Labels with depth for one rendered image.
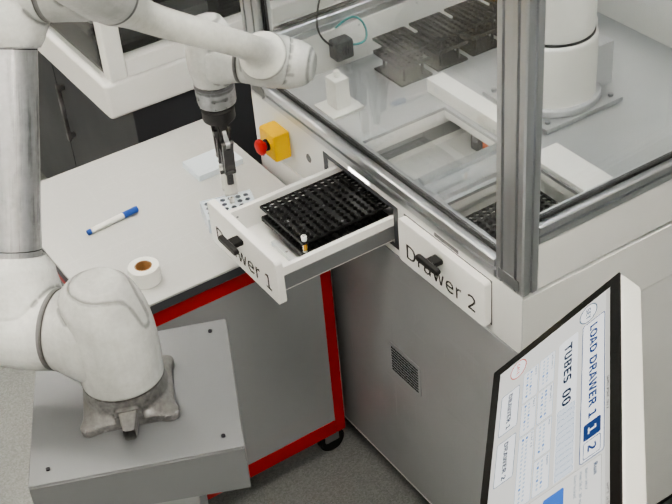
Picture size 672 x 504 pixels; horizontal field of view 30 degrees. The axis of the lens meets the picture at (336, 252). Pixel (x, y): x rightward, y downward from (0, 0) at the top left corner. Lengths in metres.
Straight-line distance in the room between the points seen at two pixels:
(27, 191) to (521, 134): 0.88
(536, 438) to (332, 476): 1.46
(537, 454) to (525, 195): 0.53
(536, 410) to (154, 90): 1.70
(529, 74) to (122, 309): 0.80
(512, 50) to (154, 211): 1.20
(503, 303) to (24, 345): 0.90
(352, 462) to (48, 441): 1.22
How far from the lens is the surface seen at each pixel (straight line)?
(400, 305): 2.83
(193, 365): 2.44
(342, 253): 2.65
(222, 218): 2.70
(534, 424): 1.99
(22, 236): 2.33
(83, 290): 2.23
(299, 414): 3.22
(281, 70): 2.64
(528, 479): 1.92
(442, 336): 2.72
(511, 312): 2.44
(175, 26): 2.46
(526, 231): 2.30
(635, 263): 2.59
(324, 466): 3.39
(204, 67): 2.72
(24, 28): 2.29
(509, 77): 2.16
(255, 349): 3.01
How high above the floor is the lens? 2.46
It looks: 37 degrees down
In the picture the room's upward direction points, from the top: 5 degrees counter-clockwise
